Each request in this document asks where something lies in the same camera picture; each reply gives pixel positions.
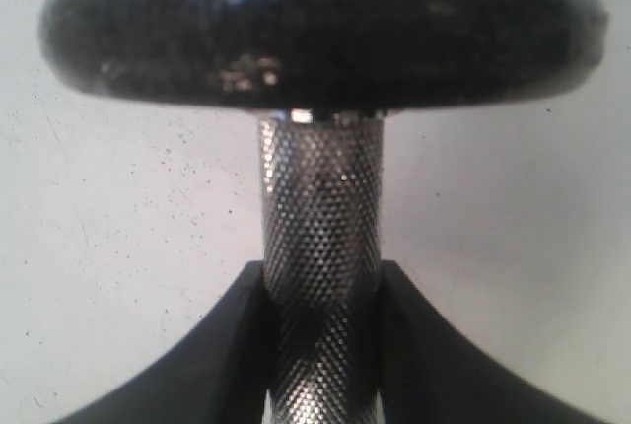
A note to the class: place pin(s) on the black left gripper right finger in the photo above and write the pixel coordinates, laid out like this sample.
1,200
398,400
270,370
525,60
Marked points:
431,373

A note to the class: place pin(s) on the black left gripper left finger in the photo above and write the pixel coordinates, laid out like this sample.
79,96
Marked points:
219,373

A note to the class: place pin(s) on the black right weight plate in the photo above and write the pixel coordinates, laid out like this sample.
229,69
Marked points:
323,55

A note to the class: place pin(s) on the chrome dumbbell bar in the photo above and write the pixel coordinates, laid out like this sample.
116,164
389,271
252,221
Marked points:
321,198

